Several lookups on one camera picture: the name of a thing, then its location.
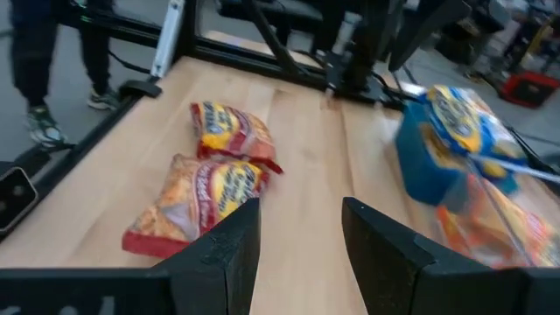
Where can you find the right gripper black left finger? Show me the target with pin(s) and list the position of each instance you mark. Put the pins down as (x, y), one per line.
(210, 271)

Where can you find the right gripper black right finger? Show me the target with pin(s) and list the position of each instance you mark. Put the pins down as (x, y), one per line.
(394, 271)

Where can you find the orange Maruchan ramen pack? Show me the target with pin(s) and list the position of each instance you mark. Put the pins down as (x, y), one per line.
(503, 227)

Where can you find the blue Maruchan ramen pack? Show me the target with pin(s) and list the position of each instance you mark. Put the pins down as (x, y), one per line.
(496, 172)
(459, 118)

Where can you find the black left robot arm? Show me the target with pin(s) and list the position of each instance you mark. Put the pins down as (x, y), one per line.
(365, 52)

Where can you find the red Maruchan ramen pack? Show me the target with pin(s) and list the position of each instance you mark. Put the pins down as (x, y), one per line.
(236, 133)

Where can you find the red roast beef ramen pack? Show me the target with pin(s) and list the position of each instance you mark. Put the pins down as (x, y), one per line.
(197, 205)

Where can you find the clear plastic bin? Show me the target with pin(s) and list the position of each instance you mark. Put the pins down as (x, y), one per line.
(542, 172)

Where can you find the red crate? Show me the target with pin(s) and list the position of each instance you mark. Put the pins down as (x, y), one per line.
(531, 89)

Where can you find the person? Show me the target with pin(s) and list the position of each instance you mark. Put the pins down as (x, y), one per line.
(30, 57)

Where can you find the black frame foot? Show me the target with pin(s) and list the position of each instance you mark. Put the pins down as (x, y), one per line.
(140, 88)

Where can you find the black table-level camera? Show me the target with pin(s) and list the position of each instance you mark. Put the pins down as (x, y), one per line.
(15, 201)

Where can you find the white bracket strip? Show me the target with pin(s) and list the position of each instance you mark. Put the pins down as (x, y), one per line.
(168, 39)

